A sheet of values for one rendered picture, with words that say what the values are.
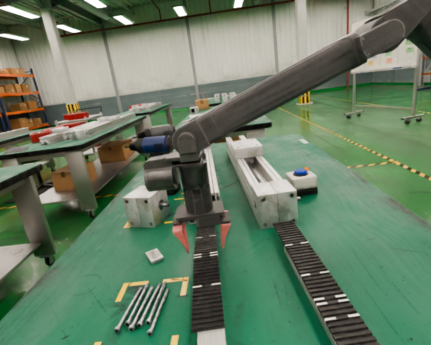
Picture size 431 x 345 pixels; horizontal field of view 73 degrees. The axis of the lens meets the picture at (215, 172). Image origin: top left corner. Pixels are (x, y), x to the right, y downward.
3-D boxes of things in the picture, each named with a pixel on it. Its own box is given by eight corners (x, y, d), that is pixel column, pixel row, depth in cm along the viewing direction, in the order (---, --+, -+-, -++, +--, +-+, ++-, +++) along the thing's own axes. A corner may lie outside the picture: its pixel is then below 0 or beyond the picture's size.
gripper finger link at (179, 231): (179, 244, 68) (173, 208, 65) (209, 240, 68) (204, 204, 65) (177, 261, 62) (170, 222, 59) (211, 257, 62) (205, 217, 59)
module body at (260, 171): (288, 209, 84) (286, 182, 81) (254, 215, 83) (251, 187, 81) (245, 150, 160) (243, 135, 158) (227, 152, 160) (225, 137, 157)
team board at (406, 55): (343, 119, 647) (343, 23, 590) (360, 116, 660) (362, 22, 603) (404, 125, 509) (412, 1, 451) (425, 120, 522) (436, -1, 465)
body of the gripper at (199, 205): (178, 213, 66) (173, 183, 63) (223, 207, 66) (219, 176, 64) (176, 226, 59) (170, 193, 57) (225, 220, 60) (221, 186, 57)
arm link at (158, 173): (193, 131, 52) (198, 125, 61) (132, 139, 53) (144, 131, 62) (202, 193, 56) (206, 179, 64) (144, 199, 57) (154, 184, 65)
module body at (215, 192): (223, 219, 83) (219, 192, 81) (189, 224, 83) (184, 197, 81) (211, 155, 160) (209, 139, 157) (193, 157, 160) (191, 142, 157)
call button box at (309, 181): (318, 194, 91) (317, 174, 90) (287, 198, 91) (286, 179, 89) (308, 185, 99) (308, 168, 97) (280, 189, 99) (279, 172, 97)
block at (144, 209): (163, 228, 83) (156, 198, 80) (129, 226, 87) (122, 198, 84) (177, 212, 92) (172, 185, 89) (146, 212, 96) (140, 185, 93)
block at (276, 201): (307, 222, 75) (306, 188, 72) (260, 229, 75) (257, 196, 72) (296, 208, 84) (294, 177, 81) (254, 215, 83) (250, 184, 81)
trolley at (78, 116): (98, 167, 517) (83, 109, 487) (68, 171, 516) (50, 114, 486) (113, 153, 616) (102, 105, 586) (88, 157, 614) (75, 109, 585)
